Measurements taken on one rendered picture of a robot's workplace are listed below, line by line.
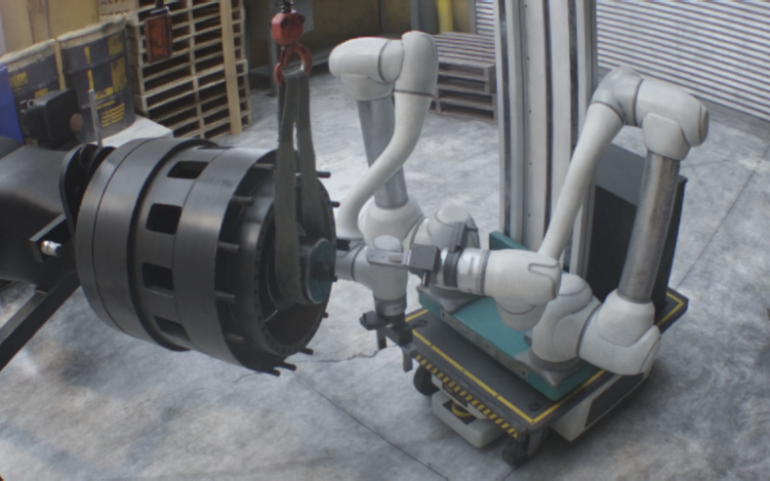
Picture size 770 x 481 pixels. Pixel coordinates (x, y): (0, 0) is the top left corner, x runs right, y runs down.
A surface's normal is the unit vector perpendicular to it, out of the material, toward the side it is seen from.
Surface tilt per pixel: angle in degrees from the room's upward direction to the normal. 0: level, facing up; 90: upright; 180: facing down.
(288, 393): 0
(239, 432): 0
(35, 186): 29
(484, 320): 0
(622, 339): 68
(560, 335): 87
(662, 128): 78
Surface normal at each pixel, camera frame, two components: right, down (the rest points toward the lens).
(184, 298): -0.33, 0.29
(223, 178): -0.15, -0.68
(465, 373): -0.05, -0.87
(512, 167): -0.82, 0.32
